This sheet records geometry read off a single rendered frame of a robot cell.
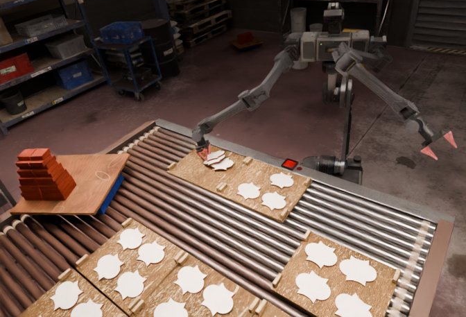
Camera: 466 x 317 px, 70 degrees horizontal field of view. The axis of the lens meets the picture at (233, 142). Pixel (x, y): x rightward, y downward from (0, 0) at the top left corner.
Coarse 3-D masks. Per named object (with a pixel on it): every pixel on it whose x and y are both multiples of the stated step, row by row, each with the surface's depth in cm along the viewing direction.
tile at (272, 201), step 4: (276, 192) 180; (264, 196) 179; (268, 196) 178; (272, 196) 178; (276, 196) 178; (280, 196) 177; (264, 200) 176; (268, 200) 176; (272, 200) 176; (276, 200) 175; (280, 200) 175; (284, 200) 175; (264, 204) 174; (268, 204) 174; (272, 204) 174; (276, 204) 173; (280, 204) 173; (284, 204) 173; (272, 208) 171; (276, 208) 171; (280, 208) 171
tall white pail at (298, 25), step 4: (296, 8) 609; (300, 8) 607; (304, 8) 601; (292, 12) 593; (296, 12) 588; (300, 12) 587; (304, 12) 591; (292, 16) 597; (296, 16) 591; (300, 16) 590; (304, 16) 594; (292, 20) 602; (296, 20) 596; (300, 20) 595; (304, 20) 599; (292, 24) 607; (296, 24) 600; (300, 24) 599; (304, 24) 603; (292, 28) 612; (296, 28) 605; (300, 28) 604; (304, 28) 608; (292, 32) 616; (296, 32) 609; (300, 32) 607
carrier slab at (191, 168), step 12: (192, 156) 218; (204, 156) 217; (228, 156) 214; (240, 156) 212; (180, 168) 210; (192, 168) 208; (204, 168) 207; (240, 168) 202; (192, 180) 198; (204, 180) 197; (216, 180) 196; (228, 180) 194; (216, 192) 188
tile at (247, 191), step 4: (244, 184) 189; (248, 184) 188; (252, 184) 188; (240, 188) 186; (244, 188) 186; (248, 188) 186; (252, 188) 185; (256, 188) 185; (260, 188) 185; (240, 192) 184; (244, 192) 183; (248, 192) 183; (252, 192) 183; (256, 192) 182; (244, 196) 181; (248, 196) 180; (252, 196) 180; (256, 196) 180
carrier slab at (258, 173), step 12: (252, 168) 201; (264, 168) 200; (276, 168) 198; (240, 180) 193; (252, 180) 192; (264, 180) 191; (300, 180) 187; (312, 180) 187; (228, 192) 186; (264, 192) 183; (288, 192) 181; (300, 192) 179; (240, 204) 179; (252, 204) 177; (288, 204) 174; (276, 216) 168
